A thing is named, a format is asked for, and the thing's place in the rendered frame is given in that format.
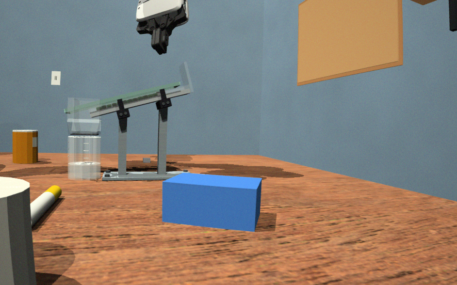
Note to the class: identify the blue rectangular block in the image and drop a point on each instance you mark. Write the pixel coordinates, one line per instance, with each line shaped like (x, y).
(216, 201)

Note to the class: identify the white cylinder with yellow cap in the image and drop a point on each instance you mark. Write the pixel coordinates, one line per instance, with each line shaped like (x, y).
(40, 205)

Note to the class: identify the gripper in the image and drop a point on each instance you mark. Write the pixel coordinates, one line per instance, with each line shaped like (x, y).
(158, 18)

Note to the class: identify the grey faceted cylinder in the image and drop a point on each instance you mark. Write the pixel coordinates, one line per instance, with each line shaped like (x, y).
(16, 241)

